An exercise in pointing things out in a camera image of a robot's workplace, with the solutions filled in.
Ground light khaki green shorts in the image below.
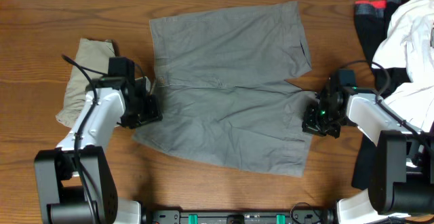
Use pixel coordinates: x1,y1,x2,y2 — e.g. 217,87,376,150
56,38,115,128

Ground dark grey shorts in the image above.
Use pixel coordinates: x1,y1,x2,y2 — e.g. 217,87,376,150
133,1,315,177

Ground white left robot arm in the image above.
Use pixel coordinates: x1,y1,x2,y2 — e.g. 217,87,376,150
34,56,163,223

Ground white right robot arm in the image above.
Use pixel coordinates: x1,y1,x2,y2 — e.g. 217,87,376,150
302,69,433,223

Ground black and red garment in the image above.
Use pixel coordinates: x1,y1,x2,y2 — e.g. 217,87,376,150
354,0,410,98

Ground white garment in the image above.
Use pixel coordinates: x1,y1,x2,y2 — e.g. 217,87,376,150
373,0,433,132

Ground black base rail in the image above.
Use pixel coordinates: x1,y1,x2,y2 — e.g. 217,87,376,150
140,202,338,224

